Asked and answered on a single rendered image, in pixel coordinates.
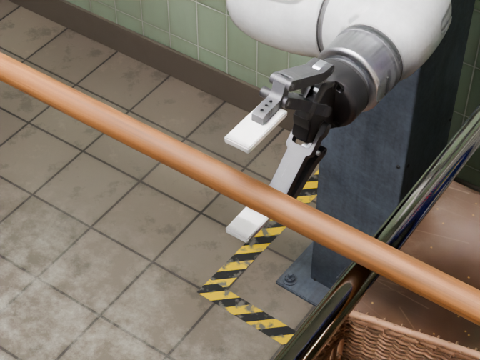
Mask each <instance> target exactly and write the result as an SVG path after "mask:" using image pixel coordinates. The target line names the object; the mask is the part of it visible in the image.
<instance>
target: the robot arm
mask: <svg viewBox="0 0 480 360"><path fill-rule="evenodd" d="M226 7H227V9H228V12H229V16H230V17H231V20H232V21H233V23H234V24H235V25H236V26H237V27H238V28H239V29H240V30H241V31H242V32H244V33H245V34H246V35H247V36H250V37H251V38H253V39H255V40H257V41H259V42H261V43H263V44H266V45H267V46H271V47H273V48H275V49H279V50H282V51H286V52H289V53H292V54H297V55H301V56H307V57H313V59H311V60H310V61H309V62H307V63H306V64H304V65H301V66H295V67H292V68H289V69H284V70H281V71H275V72H274V73H273V74H272V75H271V76H270V79H269V82H270V83H271V84H273V85H272V89H270V88H268V87H266V86H263V87H262V88H261V90H260V92H259V96H260V97H262V98H264V100H263V101H262V102H261V103H260V104H259V105H258V106H257V107H256V108H255V109H254V110H253V111H252V112H251V113H250V114H249V115H248V116H247V117H246V118H244V119H243V120H242V121H241V122H240V123H239V124H238V125H237V126H236V127H235V128H234V129H233V130H232V131H231V132H230V133H228V134H227V135H226V136H225V137H224V139H225V142H226V143H228V144H230V145H232V146H234V147H236V148H238V149H240V150H242V151H244V152H246V153H250V152H251V151H252V150H253V149H254V148H255V147H256V146H257V145H258V144H259V143H260V142H261V141H262V140H263V139H264V138H265V137H266V136H267V135H268V134H269V133H270V132H271V131H272V130H273V129H274V128H275V127H276V126H277V125H278V124H279V123H280V122H281V121H282V120H283V119H284V118H285V117H286V116H287V111H286V110H284V109H282V107H284V108H285V109H293V110H295V113H294V114H293V121H294V125H293V129H292V130H291V133H290V134H289V137H288V139H287V140H286V145H287V150H286V152H285V154H284V156H283V159H282V160H281V163H280V164H279V167H278V169H277V170H276V173H275V174H274V177H273V179H272V180H271V183H270V184H269V186H271V187H273V188H275V189H277V190H279V191H281V192H283V193H285V194H287V195H289V196H291V197H293V198H295V199H297V197H298V195H299V194H300V193H301V190H302V189H303V187H304V186H305V184H306V182H307V181H308V179H309V177H310V176H311V174H312V172H313V171H314V169H315V168H316V166H317V164H318V163H319V162H320V161H321V160H322V159H323V157H324V156H325V155H326V152H327V148H326V147H324V146H322V145H321V142H322V140H323V139H324V138H325V137H326V136H327V134H328V132H329V130H330V129H332V128H336V127H343V126H347V125H349V124H350V123H351V122H352V121H353V120H354V119H355V118H356V117H357V116H358V115H359V114H360V113H361V112H364V111H368V110H370V109H372V108H374V107H375V106H376V105H377V104H378V103H379V102H380V101H381V100H382V99H383V98H384V97H385V96H386V94H387V93H388V92H389V91H391V90H392V89H393V88H394V87H395V86H396V85H397V83H398V82H399V81H401V80H403V79H405V78H407V77H409V76H411V75H412V74H413V73H414V72H415V71H416V70H417V69H419V68H420V67H421V66H422V65H423V64H424V63H425V62H426V60H427V59H428V58H429V57H430V56H431V55H432V54H433V52H434V51H435V50H436V48H437V46H438V45H439V44H440V42H441V40H442V39H443V37H444V36H445V34H446V32H447V30H448V28H449V26H450V23H451V19H452V17H451V0H226ZM316 57H317V58H316ZM298 89H301V93H300V94H298V93H294V92H292V93H289V91H290V92H291V91H296V90H298ZM296 139H299V140H301V141H303V142H305V144H302V145H299V144H297V143H296ZM269 220H270V218H268V217H266V216H264V215H262V214H260V213H258V212H256V211H254V210H252V209H250V208H248V207H246V208H245V209H244V210H243V211H242V212H241V213H240V214H239V215H238V216H237V217H236V218H235V219H234V220H233V221H232V222H231V223H230V224H229V225H228V226H227V227H226V233H228V234H231V235H232V236H234V237H236V238H238V239H240V240H242V241H243V242H245V243H249V242H250V241H251V240H252V239H253V238H254V237H255V236H256V235H257V234H258V232H259V231H260V230H261V229H262V228H263V227H264V226H265V225H266V224H267V222H268V221H269Z"/></svg>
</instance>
